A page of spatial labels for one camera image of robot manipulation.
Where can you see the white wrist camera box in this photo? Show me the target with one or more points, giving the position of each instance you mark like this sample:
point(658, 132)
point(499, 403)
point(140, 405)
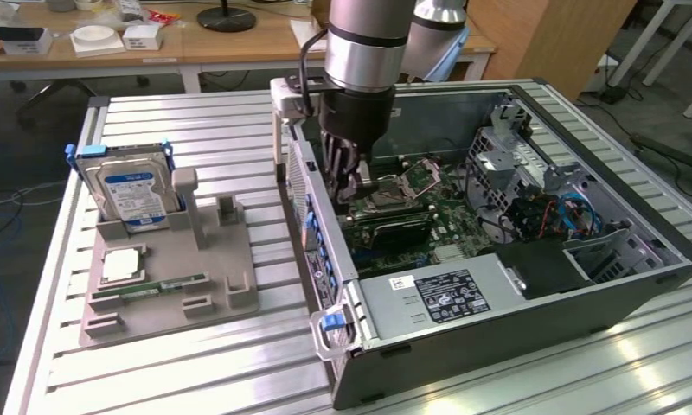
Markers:
point(291, 101)

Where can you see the white round holder block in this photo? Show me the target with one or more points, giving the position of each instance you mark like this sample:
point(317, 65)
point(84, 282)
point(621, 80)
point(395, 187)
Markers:
point(95, 41)

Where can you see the white paper sheets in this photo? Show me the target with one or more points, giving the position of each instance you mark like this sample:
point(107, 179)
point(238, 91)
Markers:
point(301, 30)

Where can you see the white box with black lid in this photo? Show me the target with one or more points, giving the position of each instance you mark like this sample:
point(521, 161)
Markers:
point(23, 43)

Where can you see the metal CPU socket cover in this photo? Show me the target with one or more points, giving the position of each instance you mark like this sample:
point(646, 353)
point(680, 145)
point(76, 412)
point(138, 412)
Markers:
point(425, 175)

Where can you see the small white box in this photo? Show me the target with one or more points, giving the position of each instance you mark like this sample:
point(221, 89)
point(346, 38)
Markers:
point(142, 39)

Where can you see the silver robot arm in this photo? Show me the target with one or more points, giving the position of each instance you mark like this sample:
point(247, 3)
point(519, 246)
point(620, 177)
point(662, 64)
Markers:
point(363, 56)

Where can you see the wooden desk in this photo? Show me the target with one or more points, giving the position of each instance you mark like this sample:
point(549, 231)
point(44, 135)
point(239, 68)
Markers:
point(63, 62)

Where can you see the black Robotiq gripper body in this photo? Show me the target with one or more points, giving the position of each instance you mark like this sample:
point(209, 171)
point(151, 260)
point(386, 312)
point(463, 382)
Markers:
point(355, 114)

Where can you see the CPU socket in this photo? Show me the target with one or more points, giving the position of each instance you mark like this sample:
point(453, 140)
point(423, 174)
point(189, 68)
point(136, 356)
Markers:
point(395, 196)

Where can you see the green motherboard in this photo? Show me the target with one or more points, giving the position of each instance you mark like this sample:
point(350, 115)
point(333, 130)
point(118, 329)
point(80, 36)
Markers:
point(450, 207)

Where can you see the grey cup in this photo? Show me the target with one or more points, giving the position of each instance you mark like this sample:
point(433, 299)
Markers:
point(60, 5)

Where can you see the grey power supply unit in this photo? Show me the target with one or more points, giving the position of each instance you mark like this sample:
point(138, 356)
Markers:
point(393, 311)

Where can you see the white table frame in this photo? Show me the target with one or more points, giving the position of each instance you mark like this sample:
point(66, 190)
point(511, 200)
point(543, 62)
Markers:
point(669, 45)

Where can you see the grey disk bay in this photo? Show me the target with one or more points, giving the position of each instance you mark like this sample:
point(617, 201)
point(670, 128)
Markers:
point(606, 259)

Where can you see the black round lamp base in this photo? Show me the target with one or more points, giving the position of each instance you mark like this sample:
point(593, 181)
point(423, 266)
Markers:
point(225, 21)

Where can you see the red packet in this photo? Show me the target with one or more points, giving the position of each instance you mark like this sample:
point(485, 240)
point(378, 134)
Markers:
point(164, 18)

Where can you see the white tape roll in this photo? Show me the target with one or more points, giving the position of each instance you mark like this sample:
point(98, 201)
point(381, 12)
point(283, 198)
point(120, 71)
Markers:
point(90, 4)

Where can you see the wooden cabinet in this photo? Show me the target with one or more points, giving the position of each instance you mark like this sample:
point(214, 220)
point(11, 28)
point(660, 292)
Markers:
point(554, 43)

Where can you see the blue case release latch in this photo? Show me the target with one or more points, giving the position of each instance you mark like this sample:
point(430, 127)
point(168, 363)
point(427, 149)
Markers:
point(333, 323)

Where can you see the black power adapter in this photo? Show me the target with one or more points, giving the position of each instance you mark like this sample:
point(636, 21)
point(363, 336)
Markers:
point(612, 95)

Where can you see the graphics card with black fan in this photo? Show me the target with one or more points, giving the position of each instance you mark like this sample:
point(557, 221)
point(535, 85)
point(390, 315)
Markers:
point(401, 235)

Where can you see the black power connector cluster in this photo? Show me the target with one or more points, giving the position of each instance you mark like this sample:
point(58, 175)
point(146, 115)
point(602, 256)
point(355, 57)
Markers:
point(525, 218)

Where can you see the grey parts rack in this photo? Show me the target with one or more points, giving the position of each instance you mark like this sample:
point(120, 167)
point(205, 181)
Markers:
point(150, 320)

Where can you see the black chair base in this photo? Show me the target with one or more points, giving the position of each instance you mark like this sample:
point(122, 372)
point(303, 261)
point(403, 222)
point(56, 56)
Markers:
point(52, 93)
point(681, 151)

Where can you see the silver chipset heat sink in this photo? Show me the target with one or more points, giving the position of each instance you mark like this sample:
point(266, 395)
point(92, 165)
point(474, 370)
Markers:
point(451, 255)

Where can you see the hard disk in blue caddy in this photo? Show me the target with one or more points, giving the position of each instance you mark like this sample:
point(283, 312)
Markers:
point(130, 194)

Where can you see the black open PC case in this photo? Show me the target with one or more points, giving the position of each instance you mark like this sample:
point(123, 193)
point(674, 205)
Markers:
point(497, 346)

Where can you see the metal drive cage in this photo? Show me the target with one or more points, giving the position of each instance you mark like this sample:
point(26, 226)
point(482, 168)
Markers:
point(497, 168)

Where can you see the blue slot retention clip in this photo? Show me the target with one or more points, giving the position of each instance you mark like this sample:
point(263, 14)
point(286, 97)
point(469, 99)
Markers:
point(318, 238)
point(326, 258)
point(309, 212)
point(333, 285)

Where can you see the grey patterned box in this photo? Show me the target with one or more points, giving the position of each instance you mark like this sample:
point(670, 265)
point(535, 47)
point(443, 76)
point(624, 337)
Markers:
point(131, 10)

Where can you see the silver CPU chip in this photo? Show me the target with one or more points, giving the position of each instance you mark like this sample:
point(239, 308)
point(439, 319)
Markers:
point(122, 264)

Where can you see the brown cardboard box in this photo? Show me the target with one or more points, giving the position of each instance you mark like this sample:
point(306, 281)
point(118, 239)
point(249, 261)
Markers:
point(321, 8)

